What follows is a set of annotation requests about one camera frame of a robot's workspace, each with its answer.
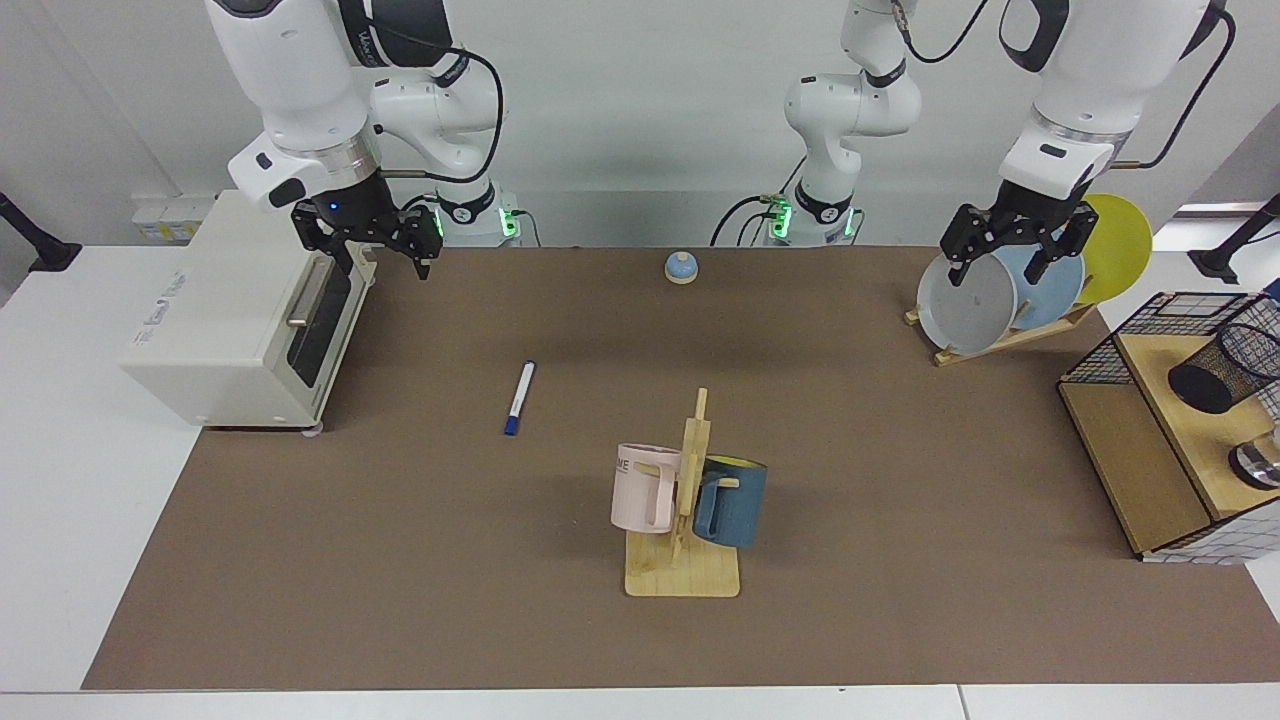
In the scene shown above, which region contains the white marker with blue cap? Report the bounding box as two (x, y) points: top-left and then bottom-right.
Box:
(504, 361), (537, 437)

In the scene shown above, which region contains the black mesh pen holder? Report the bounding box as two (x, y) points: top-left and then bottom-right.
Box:
(1168, 322), (1280, 416)

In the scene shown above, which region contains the light blue plate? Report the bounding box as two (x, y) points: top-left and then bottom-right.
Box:
(990, 245), (1086, 331)

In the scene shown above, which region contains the grey plate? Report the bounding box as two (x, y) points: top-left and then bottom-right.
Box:
(917, 246), (1019, 356)

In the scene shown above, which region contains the yellow plate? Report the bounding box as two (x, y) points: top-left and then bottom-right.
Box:
(1075, 193), (1154, 306)

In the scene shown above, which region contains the wooden plate rack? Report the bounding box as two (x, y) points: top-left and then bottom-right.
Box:
(905, 300), (1098, 368)

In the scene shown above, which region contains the pale toaster oven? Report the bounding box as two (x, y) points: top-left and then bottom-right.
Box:
(118, 190), (379, 438)

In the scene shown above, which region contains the black clamp stand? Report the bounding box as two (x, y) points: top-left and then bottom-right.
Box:
(1188, 195), (1280, 284)
(0, 192), (83, 273)

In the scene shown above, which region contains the brown table cloth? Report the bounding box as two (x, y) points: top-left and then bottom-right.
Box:
(82, 247), (1280, 691)

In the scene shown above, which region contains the pink mug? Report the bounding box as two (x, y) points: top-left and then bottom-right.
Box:
(611, 443), (684, 535)

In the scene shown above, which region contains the dark blue mug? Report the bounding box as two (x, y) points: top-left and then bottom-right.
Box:
(692, 455), (769, 549)

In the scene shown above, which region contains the wooden cup stand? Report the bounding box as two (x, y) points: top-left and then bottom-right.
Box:
(625, 388), (742, 599)

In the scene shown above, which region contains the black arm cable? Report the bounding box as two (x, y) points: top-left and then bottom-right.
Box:
(1110, 8), (1238, 171)
(345, 0), (506, 191)

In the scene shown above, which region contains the white wall socket strip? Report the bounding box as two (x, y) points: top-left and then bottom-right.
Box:
(132, 195), (216, 244)

